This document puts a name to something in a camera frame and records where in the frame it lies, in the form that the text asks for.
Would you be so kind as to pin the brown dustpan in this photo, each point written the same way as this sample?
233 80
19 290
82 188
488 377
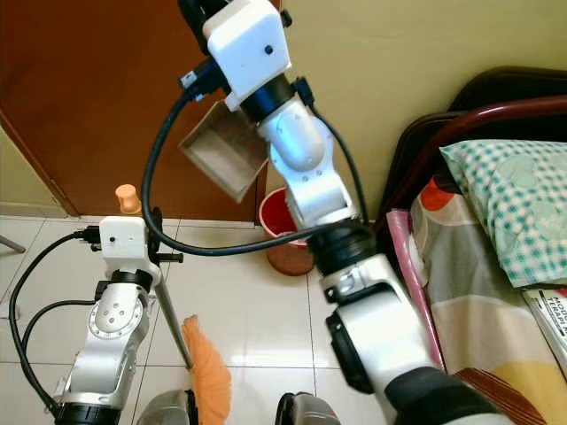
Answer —
221 150

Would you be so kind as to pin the orange broom with grey stick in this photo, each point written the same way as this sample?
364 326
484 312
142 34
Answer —
211 381

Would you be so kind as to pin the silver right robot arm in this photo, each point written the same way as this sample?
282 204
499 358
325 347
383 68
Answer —
306 150

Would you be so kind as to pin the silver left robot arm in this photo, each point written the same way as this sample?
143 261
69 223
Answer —
111 328

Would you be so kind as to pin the red plastic bucket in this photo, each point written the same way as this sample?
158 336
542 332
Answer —
273 226

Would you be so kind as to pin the brown wooden door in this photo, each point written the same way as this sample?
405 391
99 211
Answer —
89 88

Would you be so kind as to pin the grey metal furniture leg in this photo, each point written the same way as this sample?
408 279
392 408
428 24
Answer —
7 241

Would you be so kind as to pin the grey robot left leg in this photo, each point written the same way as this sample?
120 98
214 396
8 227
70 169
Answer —
168 412

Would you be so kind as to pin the grey robot leg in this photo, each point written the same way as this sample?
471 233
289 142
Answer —
168 412
306 412

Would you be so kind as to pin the grey robot right leg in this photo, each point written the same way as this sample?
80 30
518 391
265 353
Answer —
306 412

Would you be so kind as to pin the pink cloth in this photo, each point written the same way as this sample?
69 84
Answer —
407 266

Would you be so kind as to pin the beige patterned bed sheet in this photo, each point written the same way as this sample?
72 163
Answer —
461 292

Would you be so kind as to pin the dark wooden bed headboard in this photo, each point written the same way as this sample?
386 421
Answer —
514 84

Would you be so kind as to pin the green checkered pillow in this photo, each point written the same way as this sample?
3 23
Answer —
514 208

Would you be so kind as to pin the printed magazine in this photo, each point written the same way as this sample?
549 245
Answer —
551 323

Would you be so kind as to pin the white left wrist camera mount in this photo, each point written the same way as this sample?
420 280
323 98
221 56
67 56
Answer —
122 241

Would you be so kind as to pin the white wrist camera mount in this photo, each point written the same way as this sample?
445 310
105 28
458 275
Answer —
122 241
244 44

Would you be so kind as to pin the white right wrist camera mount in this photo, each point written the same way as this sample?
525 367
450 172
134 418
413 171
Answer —
244 44

